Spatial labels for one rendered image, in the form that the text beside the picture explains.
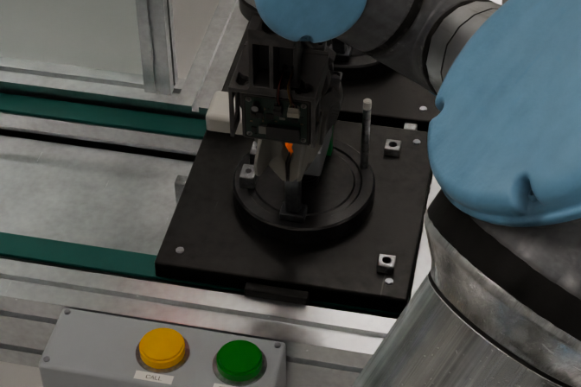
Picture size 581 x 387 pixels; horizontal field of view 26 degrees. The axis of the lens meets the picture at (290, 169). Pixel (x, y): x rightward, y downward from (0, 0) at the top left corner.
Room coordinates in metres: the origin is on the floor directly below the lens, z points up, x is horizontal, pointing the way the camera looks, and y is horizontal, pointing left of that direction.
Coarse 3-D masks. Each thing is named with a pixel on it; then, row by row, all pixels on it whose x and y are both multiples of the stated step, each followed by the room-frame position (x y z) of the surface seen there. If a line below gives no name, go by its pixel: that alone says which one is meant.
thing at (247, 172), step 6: (246, 168) 0.91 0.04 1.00; (252, 168) 0.91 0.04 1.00; (240, 174) 0.90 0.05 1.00; (246, 174) 0.90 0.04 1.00; (252, 174) 0.90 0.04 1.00; (240, 180) 0.89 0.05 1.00; (246, 180) 0.89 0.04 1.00; (252, 180) 0.89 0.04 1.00; (240, 186) 0.89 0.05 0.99; (246, 186) 0.89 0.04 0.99; (252, 186) 0.89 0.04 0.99
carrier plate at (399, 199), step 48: (240, 144) 0.98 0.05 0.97; (384, 144) 0.98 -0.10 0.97; (192, 192) 0.91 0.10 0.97; (384, 192) 0.91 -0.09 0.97; (192, 240) 0.84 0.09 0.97; (240, 240) 0.84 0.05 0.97; (336, 240) 0.84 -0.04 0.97; (384, 240) 0.84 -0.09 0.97; (240, 288) 0.80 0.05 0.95; (288, 288) 0.79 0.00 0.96; (336, 288) 0.78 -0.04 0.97; (384, 288) 0.78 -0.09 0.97
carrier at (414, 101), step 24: (240, 48) 1.15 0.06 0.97; (360, 72) 1.09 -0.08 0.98; (384, 72) 1.10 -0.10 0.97; (360, 96) 1.06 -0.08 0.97; (384, 96) 1.06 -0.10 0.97; (408, 96) 1.06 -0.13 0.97; (432, 96) 1.06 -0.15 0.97; (360, 120) 1.03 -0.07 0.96; (384, 120) 1.03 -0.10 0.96; (408, 120) 1.02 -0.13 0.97
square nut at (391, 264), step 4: (380, 256) 0.81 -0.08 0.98; (384, 256) 0.81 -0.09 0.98; (388, 256) 0.81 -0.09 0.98; (392, 256) 0.81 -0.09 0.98; (380, 260) 0.81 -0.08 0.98; (384, 260) 0.81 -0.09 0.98; (388, 260) 0.81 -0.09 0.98; (392, 260) 0.81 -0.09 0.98; (380, 264) 0.80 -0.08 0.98; (384, 264) 0.80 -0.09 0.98; (388, 264) 0.80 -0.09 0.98; (392, 264) 0.80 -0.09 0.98; (380, 268) 0.80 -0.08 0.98; (384, 268) 0.80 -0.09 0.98; (388, 268) 0.80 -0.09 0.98; (392, 268) 0.80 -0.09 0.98; (380, 272) 0.80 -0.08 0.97; (384, 272) 0.80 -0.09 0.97; (388, 272) 0.80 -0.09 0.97; (392, 272) 0.80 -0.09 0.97
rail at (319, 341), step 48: (0, 288) 0.79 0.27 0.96; (48, 288) 0.79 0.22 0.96; (96, 288) 0.79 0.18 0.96; (144, 288) 0.79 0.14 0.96; (192, 288) 0.79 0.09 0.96; (0, 336) 0.78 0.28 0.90; (48, 336) 0.77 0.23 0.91; (288, 336) 0.73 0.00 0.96; (336, 336) 0.73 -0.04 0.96; (384, 336) 0.74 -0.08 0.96; (288, 384) 0.73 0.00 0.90; (336, 384) 0.72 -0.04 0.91
